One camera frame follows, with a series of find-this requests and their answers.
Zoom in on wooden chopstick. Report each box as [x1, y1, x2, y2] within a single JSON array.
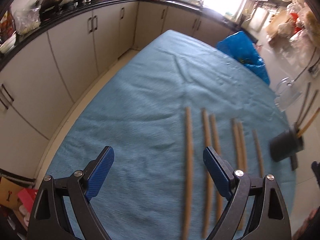
[[210, 114, 223, 223], [237, 122, 248, 173], [181, 107, 193, 239], [252, 129, 264, 178], [202, 108, 213, 239], [231, 118, 245, 231]]

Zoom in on beige lower kitchen cabinets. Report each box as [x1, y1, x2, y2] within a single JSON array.
[[1, 0, 235, 179]]

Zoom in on dark utensil holder cup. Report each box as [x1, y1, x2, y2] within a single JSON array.
[[269, 126, 304, 162]]

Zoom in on light blue fleece table cloth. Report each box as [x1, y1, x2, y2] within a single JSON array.
[[47, 30, 296, 239]]

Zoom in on blue plastic bag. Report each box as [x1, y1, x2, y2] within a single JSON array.
[[216, 31, 270, 85]]

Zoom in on hanging plastic bags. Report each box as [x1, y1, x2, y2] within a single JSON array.
[[265, 0, 319, 70]]

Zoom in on steel cooking pot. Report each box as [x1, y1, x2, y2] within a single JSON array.
[[40, 0, 63, 14]]

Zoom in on black power cable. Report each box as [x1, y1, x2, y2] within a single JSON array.
[[292, 47, 317, 83]]

